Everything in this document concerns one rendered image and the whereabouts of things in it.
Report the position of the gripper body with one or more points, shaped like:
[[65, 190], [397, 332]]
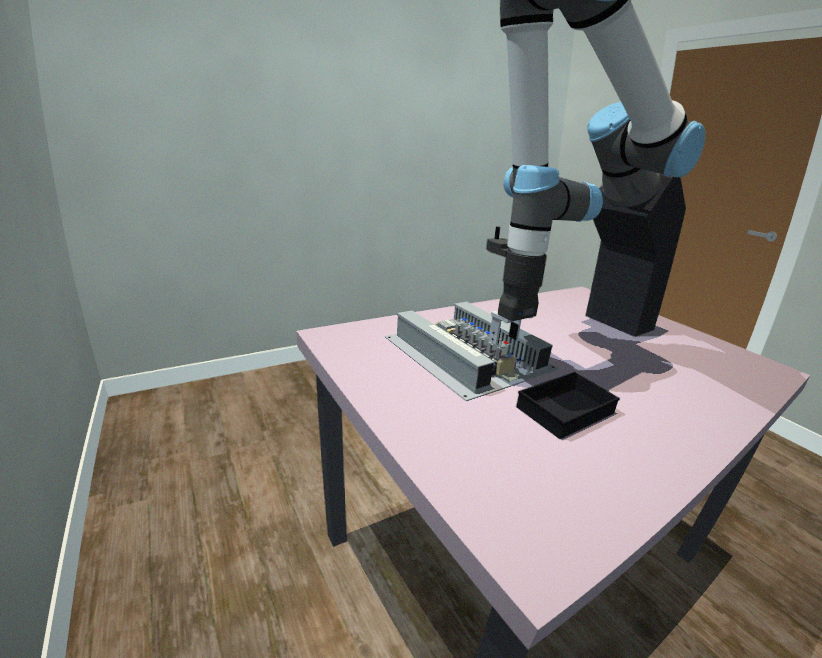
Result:
[[523, 272]]

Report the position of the grey relay panel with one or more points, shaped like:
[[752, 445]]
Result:
[[467, 372]]

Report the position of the grey relay with red button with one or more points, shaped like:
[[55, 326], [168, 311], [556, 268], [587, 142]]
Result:
[[502, 350]]

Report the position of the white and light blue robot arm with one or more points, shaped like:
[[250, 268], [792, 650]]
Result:
[[671, 144]]

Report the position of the grey relay with blue button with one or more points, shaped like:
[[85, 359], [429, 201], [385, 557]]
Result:
[[489, 347], [472, 338], [457, 326], [465, 330], [480, 343]]

